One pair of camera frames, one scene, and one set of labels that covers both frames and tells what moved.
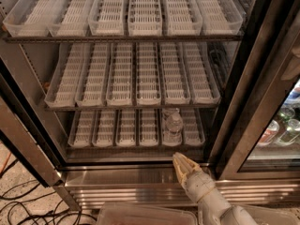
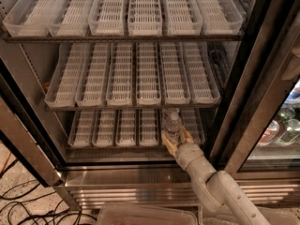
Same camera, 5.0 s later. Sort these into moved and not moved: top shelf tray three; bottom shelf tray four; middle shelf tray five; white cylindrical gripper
Moved: white cylindrical gripper
Not moved: top shelf tray three; middle shelf tray five; bottom shelf tray four
